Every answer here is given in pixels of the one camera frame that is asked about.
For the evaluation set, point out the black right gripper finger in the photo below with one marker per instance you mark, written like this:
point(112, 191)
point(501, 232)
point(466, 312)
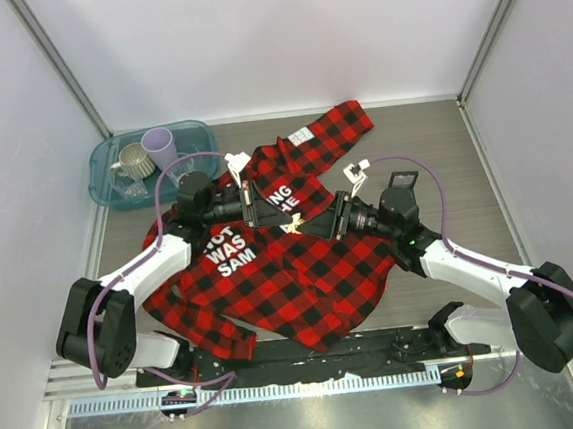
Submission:
point(321, 227)
point(328, 206)

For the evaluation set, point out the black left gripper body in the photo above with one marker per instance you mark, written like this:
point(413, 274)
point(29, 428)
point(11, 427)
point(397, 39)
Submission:
point(249, 213)

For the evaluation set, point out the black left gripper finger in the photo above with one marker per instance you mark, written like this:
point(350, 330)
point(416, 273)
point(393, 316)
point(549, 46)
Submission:
point(268, 215)
point(276, 198)

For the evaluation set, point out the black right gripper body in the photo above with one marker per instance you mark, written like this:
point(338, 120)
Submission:
point(343, 206)

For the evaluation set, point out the red black plaid shirt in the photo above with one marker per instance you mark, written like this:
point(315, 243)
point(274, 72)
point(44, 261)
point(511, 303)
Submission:
point(310, 290)

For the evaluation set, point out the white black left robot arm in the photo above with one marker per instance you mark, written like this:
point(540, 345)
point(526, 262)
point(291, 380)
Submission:
point(98, 328)

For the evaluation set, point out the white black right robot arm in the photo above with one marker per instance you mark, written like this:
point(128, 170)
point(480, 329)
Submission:
point(533, 307)

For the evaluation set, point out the small black jewellery box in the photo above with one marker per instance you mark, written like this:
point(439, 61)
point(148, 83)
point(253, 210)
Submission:
point(404, 179)

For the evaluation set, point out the clear drinking glass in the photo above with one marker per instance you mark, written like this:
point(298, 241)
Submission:
point(184, 167)

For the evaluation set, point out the lilac plastic cup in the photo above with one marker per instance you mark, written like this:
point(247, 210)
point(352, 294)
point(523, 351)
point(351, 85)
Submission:
point(160, 146)

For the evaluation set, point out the clear plastic cup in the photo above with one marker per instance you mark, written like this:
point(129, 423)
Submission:
point(128, 187)

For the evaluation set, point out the grey ribbed ceramic mug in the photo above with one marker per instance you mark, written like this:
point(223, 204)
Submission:
point(134, 161)

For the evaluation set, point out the teal plastic bin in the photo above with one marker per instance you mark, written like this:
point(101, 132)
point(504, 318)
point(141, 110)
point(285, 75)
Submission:
point(191, 137)

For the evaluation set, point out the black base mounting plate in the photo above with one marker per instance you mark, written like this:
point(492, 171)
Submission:
point(365, 354)

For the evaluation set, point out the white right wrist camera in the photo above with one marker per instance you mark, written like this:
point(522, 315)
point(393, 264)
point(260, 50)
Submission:
point(356, 174)

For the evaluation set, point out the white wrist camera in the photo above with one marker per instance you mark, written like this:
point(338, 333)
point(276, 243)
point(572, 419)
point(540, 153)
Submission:
point(235, 165)
point(356, 174)

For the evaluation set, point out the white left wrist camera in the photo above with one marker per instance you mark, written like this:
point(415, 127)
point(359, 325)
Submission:
point(235, 165)

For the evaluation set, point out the white slotted cable duct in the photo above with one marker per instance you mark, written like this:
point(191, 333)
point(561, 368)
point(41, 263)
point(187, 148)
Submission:
point(176, 399)

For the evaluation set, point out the aluminium front frame rail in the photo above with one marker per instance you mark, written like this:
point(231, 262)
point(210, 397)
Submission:
point(67, 379)

